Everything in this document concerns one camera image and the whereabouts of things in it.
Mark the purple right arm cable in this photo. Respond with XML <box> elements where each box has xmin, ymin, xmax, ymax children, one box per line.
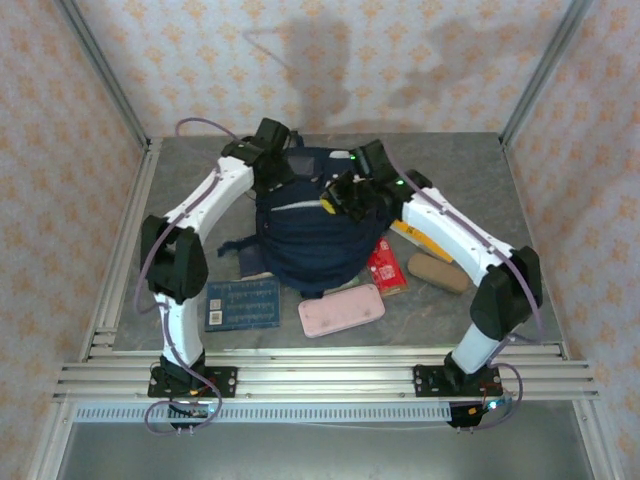
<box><xmin>387</xmin><ymin>149</ymin><xmax>546</xmax><ymax>432</ymax></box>

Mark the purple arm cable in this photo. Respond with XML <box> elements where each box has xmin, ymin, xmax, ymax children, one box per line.
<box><xmin>137</xmin><ymin>117</ymin><xmax>246</xmax><ymax>436</ymax></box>
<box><xmin>387</xmin><ymin>149</ymin><xmax>546</xmax><ymax>432</ymax></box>

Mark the small circuit board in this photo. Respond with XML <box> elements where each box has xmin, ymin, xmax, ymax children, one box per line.
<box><xmin>167</xmin><ymin>399</ymin><xmax>221</xmax><ymax>431</ymax></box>
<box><xmin>447</xmin><ymin>394</ymin><xmax>514</xmax><ymax>432</ymax></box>

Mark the slotted grey cable duct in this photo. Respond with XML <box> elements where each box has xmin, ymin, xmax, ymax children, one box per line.
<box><xmin>74</xmin><ymin>403</ymin><xmax>454</xmax><ymax>425</ymax></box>

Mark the red printed packet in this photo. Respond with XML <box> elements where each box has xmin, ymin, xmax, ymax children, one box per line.
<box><xmin>367</xmin><ymin>237</ymin><xmax>409</xmax><ymax>296</ymax></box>

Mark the brown glasses case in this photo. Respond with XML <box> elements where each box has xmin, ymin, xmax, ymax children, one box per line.
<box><xmin>407</xmin><ymin>252</ymin><xmax>471</xmax><ymax>295</ymax></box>

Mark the blue book with QR codes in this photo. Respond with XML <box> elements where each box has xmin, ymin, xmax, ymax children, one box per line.
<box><xmin>204</xmin><ymin>278</ymin><xmax>282</xmax><ymax>332</ymax></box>

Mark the aluminium corner post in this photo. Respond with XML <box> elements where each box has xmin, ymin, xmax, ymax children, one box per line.
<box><xmin>54</xmin><ymin>0</ymin><xmax>151</xmax><ymax>151</ymax></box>
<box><xmin>499</xmin><ymin>0</ymin><xmax>594</xmax><ymax>146</ymax></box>

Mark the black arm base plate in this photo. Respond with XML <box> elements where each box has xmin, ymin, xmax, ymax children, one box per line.
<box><xmin>148</xmin><ymin>366</ymin><xmax>239</xmax><ymax>400</ymax></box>
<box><xmin>413</xmin><ymin>364</ymin><xmax>501</xmax><ymax>400</ymax></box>

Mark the navy notebook with yellow label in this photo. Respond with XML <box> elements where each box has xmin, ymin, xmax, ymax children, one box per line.
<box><xmin>238</xmin><ymin>247</ymin><xmax>274</xmax><ymax>279</ymax></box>

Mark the grey metal sheet panel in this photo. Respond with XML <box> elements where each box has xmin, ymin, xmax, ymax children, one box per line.
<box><xmin>54</xmin><ymin>422</ymin><xmax>596</xmax><ymax>480</ymax></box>

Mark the aluminium frame rail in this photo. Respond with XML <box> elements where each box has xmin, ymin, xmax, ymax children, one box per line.
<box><xmin>52</xmin><ymin>344</ymin><xmax>601</xmax><ymax>402</ymax></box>

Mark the navy blue backpack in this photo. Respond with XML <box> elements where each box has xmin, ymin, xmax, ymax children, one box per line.
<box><xmin>217</xmin><ymin>144</ymin><xmax>394</xmax><ymax>297</ymax></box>

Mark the aluminium side rail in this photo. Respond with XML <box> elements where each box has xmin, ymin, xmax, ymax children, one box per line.
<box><xmin>79</xmin><ymin>138</ymin><xmax>164</xmax><ymax>361</ymax></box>

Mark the pink pencil case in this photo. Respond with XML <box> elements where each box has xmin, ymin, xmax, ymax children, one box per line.
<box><xmin>297</xmin><ymin>283</ymin><xmax>386</xmax><ymax>340</ymax></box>

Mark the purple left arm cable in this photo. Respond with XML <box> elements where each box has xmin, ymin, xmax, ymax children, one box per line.
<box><xmin>137</xmin><ymin>117</ymin><xmax>246</xmax><ymax>436</ymax></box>

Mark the yellow cartoon book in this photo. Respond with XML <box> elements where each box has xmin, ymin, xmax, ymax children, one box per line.
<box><xmin>389</xmin><ymin>219</ymin><xmax>454</xmax><ymax>265</ymax></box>

